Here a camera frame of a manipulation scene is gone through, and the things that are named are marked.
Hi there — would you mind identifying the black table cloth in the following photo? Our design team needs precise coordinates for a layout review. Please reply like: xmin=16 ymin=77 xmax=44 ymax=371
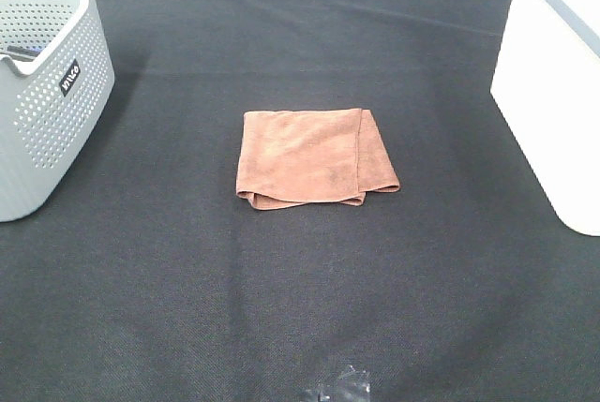
xmin=1 ymin=0 xmax=599 ymax=401

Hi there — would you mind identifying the white plastic basket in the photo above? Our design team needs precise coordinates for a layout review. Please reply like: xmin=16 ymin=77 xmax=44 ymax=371
xmin=490 ymin=0 xmax=599 ymax=236

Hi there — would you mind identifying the grey perforated plastic basket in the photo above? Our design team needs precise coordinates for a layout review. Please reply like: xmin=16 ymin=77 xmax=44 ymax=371
xmin=1 ymin=0 xmax=115 ymax=222

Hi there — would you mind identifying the black tape piece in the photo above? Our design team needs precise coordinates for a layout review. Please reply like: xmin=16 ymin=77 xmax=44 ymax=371
xmin=298 ymin=365 xmax=371 ymax=402

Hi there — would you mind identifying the brown towel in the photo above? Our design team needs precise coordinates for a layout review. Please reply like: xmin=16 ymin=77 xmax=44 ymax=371
xmin=235 ymin=108 xmax=400 ymax=210

